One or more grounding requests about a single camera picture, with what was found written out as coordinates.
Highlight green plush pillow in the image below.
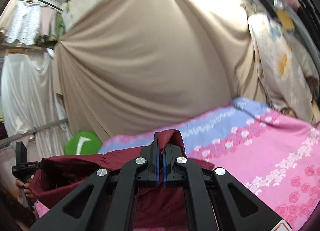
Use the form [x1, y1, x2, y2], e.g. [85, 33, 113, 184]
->
[64, 131, 103, 156]

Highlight grey metal rail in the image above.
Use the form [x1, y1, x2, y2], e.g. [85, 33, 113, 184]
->
[0, 118, 68, 150]

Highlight person's left hand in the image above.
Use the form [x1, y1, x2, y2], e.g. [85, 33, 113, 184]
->
[15, 178, 35, 200]

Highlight floral patterned cloth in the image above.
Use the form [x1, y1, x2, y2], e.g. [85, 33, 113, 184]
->
[248, 13, 319, 124]

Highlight hanging clothes on rack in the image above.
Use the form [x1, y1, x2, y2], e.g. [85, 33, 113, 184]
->
[1, 0, 67, 49]

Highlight beige backdrop curtain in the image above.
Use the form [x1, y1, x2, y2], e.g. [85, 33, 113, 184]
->
[54, 0, 266, 140]

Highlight pink floral bed sheet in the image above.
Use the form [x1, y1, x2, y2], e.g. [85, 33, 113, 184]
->
[31, 98, 319, 230]

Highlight maroon puffer jacket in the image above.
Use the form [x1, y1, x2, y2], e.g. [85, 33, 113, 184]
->
[31, 130, 217, 230]

